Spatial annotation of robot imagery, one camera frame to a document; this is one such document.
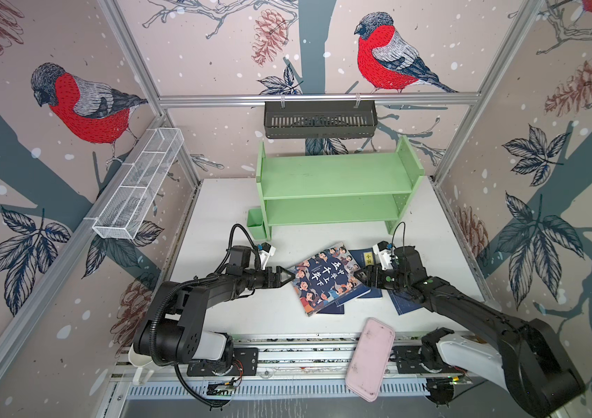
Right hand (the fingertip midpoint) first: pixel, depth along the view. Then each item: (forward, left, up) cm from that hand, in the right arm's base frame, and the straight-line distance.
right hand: (359, 277), depth 85 cm
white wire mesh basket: (+22, +70, +28) cm, 78 cm away
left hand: (-1, +24, 0) cm, 24 cm away
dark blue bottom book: (-9, +9, -4) cm, 14 cm away
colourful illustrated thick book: (-1, +11, -1) cm, 11 cm away
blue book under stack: (+10, -3, -5) cm, 12 cm away
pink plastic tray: (-25, -1, -3) cm, 26 cm away
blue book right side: (-6, -14, -5) cm, 16 cm away
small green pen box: (+22, +39, 0) cm, 45 cm away
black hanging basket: (+56, +14, +25) cm, 63 cm away
